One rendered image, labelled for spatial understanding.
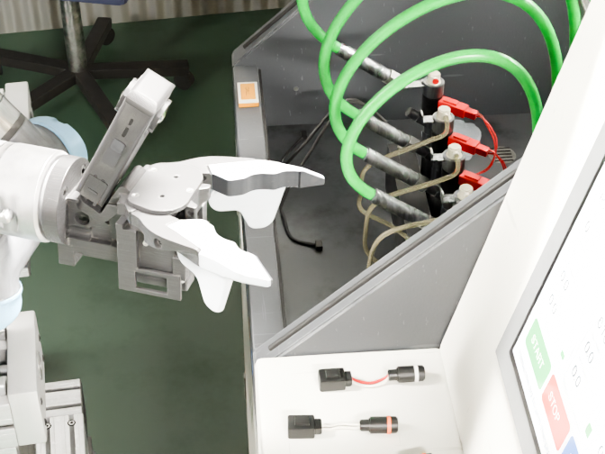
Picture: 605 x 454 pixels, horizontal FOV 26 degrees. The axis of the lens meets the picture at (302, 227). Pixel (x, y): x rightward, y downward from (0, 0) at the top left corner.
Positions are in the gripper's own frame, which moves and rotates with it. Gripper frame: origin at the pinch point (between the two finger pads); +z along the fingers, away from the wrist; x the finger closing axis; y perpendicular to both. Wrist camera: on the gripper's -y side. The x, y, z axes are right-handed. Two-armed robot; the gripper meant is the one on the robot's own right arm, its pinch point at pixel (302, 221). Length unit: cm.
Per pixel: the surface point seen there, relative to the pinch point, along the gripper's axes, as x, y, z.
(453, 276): -41, 31, 7
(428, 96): -73, 26, -2
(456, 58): -48.1, 7.6, 4.2
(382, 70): -71, 22, -8
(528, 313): -25.7, 23.0, 17.0
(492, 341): -31.1, 31.5, 13.5
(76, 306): -140, 128, -88
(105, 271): -153, 126, -86
